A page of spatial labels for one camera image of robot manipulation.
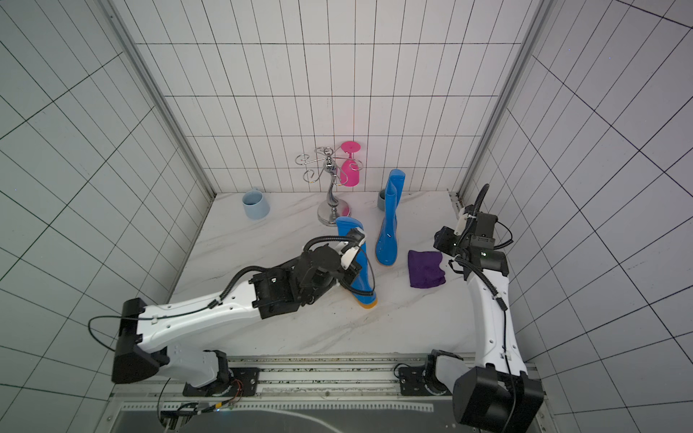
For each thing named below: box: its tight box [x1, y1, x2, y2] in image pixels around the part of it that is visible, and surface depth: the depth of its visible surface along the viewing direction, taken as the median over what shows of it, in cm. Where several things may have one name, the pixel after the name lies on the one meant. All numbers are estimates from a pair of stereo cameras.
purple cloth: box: [407, 249, 446, 289], surface depth 96 cm
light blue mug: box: [241, 186, 270, 221], surface depth 115 cm
